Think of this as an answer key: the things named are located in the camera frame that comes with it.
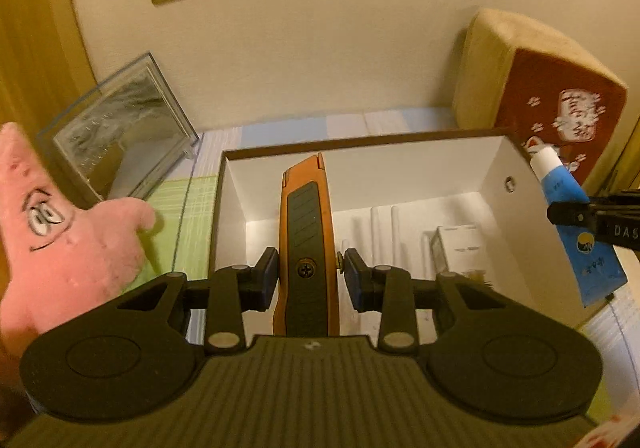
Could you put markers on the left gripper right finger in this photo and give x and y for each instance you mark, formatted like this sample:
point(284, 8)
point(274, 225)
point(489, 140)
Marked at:
point(387, 290)

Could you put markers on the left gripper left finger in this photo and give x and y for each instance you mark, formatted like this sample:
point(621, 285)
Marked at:
point(233, 290)

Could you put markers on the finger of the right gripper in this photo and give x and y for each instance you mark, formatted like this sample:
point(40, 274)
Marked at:
point(612, 220)

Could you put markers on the blue white tube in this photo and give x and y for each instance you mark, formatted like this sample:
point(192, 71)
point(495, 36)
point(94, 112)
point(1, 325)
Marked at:
point(596, 267)

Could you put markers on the orange utility knife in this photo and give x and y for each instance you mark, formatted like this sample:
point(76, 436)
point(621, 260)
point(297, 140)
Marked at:
point(307, 305)

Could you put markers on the white wifi router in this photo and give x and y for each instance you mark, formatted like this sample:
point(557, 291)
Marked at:
point(440, 247)

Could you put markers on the checkered tablecloth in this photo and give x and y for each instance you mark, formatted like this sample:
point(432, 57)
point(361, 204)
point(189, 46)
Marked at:
point(186, 201)

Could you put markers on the brown storage box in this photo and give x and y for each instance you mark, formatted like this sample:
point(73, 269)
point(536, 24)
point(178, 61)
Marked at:
point(389, 194)

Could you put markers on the red lucky cat cushion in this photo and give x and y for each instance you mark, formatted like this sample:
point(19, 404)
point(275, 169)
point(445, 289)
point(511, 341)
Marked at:
point(523, 75)

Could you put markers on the pink starfish plush toy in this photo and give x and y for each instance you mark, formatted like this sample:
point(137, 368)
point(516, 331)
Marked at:
point(63, 260)

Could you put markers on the framed landscape picture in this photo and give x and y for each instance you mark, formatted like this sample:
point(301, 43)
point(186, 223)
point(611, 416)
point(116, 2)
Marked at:
point(122, 137)

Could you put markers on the wooden door frame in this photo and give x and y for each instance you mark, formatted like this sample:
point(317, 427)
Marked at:
point(44, 62)

